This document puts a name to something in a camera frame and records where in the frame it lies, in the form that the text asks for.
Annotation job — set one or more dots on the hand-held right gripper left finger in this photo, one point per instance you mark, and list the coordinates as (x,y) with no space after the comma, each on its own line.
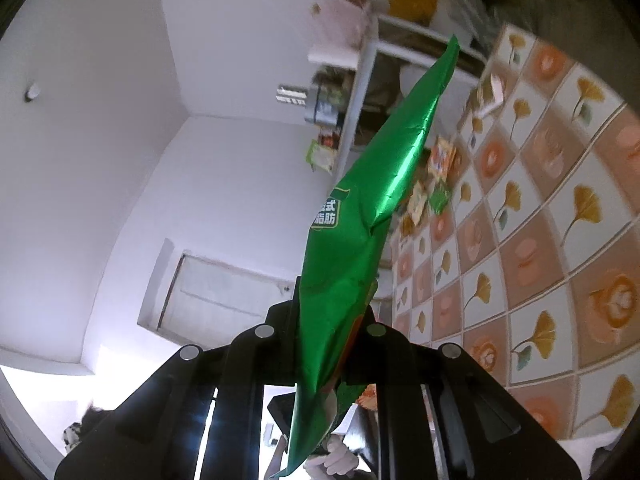
(282,320)

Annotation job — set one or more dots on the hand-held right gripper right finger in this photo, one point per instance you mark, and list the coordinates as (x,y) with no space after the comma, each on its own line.
(365,355)

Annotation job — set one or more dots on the green foil snack bag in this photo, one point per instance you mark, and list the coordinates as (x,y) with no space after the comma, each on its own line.
(340,260)

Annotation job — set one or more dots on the person's left hand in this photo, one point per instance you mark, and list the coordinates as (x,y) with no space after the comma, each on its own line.
(337,457)

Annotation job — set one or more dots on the orange printed packet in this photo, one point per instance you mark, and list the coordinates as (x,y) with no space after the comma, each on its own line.
(367,397)

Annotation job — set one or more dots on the white door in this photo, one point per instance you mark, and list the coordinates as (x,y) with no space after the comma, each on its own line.
(225,290)

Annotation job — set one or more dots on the small green snack packet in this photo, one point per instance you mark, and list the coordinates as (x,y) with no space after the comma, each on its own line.
(440,199)

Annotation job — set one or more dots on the orange yellow snack packet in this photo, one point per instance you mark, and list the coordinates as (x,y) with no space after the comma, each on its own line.
(441,157)

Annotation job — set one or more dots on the stainless steel pot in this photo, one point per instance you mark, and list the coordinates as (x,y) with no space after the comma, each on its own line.
(315,105)

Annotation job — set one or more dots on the floral tile patterned tablecloth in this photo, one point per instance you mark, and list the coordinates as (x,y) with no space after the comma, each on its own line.
(540,210)

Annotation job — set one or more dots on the white shelf rack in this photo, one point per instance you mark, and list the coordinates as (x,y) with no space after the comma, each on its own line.
(360,85)

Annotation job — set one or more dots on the pink white wrapper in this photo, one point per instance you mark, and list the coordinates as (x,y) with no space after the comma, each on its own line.
(492,92)

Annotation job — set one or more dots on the cardboard box with pink print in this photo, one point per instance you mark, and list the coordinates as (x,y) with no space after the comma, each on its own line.
(340,25)

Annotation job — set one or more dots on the round ceiling fixture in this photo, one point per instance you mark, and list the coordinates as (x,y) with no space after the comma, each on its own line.
(34,92)

